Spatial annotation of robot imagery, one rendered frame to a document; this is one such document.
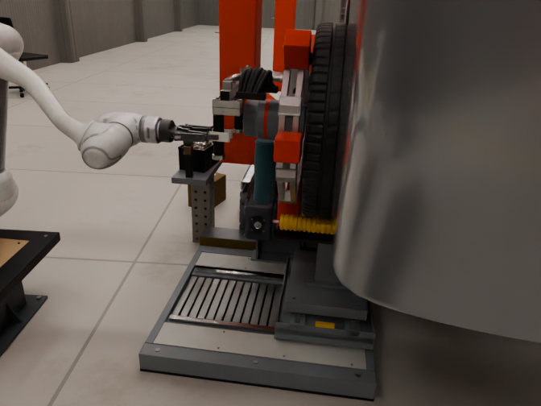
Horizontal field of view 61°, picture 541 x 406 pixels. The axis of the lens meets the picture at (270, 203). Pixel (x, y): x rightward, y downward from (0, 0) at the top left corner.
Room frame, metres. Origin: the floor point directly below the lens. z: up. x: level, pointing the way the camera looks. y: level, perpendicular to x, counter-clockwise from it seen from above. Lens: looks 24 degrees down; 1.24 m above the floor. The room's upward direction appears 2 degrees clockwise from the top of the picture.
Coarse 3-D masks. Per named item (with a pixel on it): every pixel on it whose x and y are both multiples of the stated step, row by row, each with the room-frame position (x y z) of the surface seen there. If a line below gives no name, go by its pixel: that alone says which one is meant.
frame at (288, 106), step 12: (288, 72) 1.42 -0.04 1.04; (300, 72) 1.41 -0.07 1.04; (288, 84) 1.40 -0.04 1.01; (300, 84) 1.38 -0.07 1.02; (300, 96) 1.36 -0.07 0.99; (288, 108) 1.34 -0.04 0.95; (300, 108) 1.34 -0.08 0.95; (276, 168) 1.34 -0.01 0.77; (288, 168) 1.33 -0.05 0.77; (300, 168) 1.71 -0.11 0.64; (276, 180) 1.36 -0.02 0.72; (288, 180) 1.35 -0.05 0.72; (300, 180) 1.67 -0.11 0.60; (288, 192) 1.48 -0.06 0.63
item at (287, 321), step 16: (288, 256) 1.83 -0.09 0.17; (288, 272) 1.72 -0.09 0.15; (368, 304) 1.51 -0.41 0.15; (288, 320) 1.40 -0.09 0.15; (304, 320) 1.37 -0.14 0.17; (320, 320) 1.41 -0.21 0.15; (336, 320) 1.41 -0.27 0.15; (352, 320) 1.37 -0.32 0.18; (368, 320) 1.42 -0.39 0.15; (288, 336) 1.35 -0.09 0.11; (304, 336) 1.34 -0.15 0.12; (320, 336) 1.34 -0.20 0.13; (336, 336) 1.33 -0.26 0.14; (352, 336) 1.32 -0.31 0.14; (368, 336) 1.32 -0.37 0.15
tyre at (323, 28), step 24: (336, 24) 1.56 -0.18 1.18; (336, 48) 1.40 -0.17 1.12; (312, 72) 1.35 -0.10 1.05; (336, 72) 1.33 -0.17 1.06; (312, 96) 1.30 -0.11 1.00; (336, 96) 1.30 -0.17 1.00; (312, 120) 1.28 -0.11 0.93; (336, 120) 1.27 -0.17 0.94; (312, 144) 1.27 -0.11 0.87; (336, 144) 1.26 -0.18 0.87; (312, 168) 1.27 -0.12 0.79; (312, 192) 1.30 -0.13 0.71; (312, 216) 1.43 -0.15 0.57
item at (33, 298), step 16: (32, 240) 1.64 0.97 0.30; (48, 240) 1.65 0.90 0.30; (16, 256) 1.51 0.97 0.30; (32, 256) 1.52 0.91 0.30; (0, 272) 1.40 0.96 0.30; (16, 272) 1.40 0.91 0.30; (0, 288) 1.30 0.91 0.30; (16, 288) 1.56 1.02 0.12; (0, 304) 1.44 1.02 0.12; (16, 304) 1.53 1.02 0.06; (32, 304) 1.59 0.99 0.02; (0, 320) 1.42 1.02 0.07; (16, 320) 1.47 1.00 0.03; (0, 336) 1.39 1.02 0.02; (16, 336) 1.41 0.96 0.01; (0, 352) 1.31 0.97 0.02
